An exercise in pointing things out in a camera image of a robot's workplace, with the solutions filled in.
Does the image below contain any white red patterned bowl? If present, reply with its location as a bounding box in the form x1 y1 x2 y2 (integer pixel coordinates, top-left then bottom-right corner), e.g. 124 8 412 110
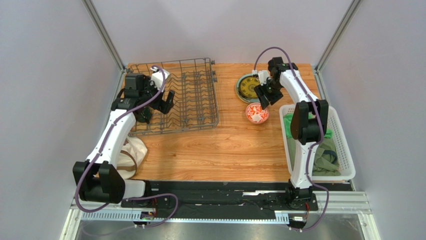
245 103 270 124

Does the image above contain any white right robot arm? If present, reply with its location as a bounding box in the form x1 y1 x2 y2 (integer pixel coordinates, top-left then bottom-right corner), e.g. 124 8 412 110
252 57 329 210

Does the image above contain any olive green garment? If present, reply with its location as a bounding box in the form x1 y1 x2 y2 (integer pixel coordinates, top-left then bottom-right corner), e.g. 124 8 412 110
286 135 342 177

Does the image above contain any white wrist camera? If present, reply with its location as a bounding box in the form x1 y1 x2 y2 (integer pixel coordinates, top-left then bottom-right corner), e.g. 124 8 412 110
252 69 270 86
150 66 171 92

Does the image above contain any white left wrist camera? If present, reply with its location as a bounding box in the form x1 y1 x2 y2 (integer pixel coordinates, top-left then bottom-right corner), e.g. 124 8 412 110
150 66 171 92

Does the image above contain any beige canvas bag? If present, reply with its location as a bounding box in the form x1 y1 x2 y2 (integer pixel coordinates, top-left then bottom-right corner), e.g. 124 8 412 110
116 136 148 180

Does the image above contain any right aluminium frame post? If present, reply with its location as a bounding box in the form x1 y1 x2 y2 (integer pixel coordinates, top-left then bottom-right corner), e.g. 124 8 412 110
315 0 363 72

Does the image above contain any light blue flower plate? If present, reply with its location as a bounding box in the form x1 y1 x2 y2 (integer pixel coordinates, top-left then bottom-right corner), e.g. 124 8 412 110
235 74 260 104

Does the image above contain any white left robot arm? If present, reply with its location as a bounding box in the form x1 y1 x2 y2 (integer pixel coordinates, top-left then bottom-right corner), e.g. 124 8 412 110
72 67 175 204

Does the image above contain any yellow black patterned plate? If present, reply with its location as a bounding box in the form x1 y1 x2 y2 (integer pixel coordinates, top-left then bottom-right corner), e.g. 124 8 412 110
239 76 260 99

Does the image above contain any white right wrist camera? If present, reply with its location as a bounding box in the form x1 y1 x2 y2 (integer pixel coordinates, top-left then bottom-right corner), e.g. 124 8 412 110
252 69 270 86

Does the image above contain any left aluminium frame post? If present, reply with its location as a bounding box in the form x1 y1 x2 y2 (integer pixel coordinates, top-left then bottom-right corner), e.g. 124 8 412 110
82 0 126 73

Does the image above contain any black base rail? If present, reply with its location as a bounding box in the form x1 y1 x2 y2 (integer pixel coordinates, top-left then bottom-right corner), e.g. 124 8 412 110
90 179 334 221

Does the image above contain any bright green cloth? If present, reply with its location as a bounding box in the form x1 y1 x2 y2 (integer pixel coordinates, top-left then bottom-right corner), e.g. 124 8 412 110
283 113 333 139

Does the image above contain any white plastic basket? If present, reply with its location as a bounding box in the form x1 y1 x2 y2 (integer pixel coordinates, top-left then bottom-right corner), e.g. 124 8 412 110
279 104 356 183

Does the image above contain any aluminium frame post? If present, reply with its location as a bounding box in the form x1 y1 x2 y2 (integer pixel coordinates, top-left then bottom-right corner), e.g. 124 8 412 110
315 0 363 72
82 0 126 73

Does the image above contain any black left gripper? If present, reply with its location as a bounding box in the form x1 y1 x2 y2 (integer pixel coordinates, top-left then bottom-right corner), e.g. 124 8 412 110
138 76 174 115

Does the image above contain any grey wire dish rack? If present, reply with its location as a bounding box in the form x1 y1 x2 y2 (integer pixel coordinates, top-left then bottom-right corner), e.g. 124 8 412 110
129 57 219 137

